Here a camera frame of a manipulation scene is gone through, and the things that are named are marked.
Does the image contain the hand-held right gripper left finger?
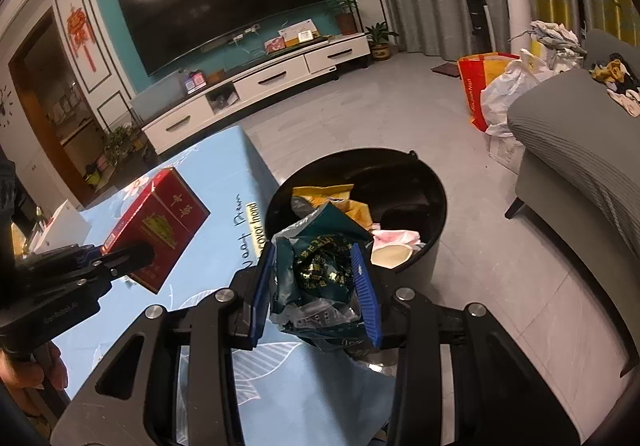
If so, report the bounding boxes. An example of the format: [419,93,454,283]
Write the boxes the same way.
[50,242,277,446]

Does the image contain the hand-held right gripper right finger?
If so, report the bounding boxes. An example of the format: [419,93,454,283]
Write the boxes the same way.
[349,242,583,446]

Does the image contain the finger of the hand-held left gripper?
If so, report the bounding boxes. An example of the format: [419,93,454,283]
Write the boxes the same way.
[30,241,156,312]
[15,233,118,277]

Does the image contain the red cigarette carton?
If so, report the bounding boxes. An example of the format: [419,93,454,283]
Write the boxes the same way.
[100,167,211,295]

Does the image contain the dark green snack packet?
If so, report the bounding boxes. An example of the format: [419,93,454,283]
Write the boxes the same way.
[269,202,375,352]

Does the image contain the black trash bin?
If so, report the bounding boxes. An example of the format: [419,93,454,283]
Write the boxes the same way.
[264,149,449,287]

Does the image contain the person's left hand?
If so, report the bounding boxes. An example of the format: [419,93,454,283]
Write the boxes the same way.
[0,342,69,409]

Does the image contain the plain white box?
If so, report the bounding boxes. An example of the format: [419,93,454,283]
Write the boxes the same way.
[30,200,91,252]

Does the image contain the yellow snack packet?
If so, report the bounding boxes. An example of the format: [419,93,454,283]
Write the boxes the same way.
[291,183,356,212]
[345,199,373,231]

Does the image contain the blue printed table cover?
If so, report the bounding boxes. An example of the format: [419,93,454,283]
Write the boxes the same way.
[65,125,401,446]

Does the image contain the bushy potted plant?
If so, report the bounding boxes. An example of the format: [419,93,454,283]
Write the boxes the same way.
[102,123,146,167]

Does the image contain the wooden framed display cabinet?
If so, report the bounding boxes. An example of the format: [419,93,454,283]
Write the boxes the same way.
[9,6,108,207]

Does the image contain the white printed floor box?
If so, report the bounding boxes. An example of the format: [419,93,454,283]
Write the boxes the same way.
[487,131,526,174]

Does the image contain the white television cabinet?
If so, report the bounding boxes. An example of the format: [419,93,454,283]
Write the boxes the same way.
[141,32,372,157]

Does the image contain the red and yellow bag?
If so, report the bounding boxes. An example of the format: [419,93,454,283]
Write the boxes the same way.
[457,52,521,133]

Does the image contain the small potted plant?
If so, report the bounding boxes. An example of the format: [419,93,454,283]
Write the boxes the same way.
[364,21,400,61]

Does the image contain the white plastic bag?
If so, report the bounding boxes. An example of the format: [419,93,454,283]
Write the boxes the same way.
[480,49,543,137]

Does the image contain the white power strip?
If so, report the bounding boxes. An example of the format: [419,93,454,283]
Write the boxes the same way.
[227,24,261,44]

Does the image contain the grey sofa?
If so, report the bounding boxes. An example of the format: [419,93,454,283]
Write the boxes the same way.
[504,29,640,379]

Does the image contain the white card box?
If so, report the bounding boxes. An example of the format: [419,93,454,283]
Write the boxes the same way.
[277,19,321,47]

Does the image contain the large black television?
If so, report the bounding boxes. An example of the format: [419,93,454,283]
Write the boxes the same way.
[115,0,326,77]

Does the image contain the tall potted plant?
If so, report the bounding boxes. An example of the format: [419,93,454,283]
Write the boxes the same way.
[322,0,361,36]

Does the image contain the white paper roll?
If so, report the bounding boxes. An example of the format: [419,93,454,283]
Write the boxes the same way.
[506,0,531,57]

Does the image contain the pile of white cloths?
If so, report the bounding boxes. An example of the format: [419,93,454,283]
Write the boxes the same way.
[520,19,588,74]

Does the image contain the pile of clothes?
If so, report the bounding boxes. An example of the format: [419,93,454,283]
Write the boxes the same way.
[589,54,640,117]

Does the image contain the black wall clock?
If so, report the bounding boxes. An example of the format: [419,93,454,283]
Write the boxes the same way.
[0,86,15,127]

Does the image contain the red knot wall ornament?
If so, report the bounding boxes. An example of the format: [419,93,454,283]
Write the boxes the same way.
[66,4,98,72]

